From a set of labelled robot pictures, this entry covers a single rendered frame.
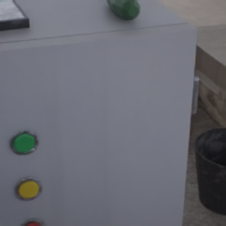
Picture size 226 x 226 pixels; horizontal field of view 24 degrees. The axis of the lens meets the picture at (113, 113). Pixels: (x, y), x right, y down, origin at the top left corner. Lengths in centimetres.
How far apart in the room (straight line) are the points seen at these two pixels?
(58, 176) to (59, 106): 8
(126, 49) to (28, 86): 11
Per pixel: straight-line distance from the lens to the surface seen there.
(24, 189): 57
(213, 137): 239
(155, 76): 56
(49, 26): 56
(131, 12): 56
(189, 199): 238
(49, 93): 53
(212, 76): 300
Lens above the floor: 143
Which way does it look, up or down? 28 degrees down
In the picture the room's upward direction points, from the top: straight up
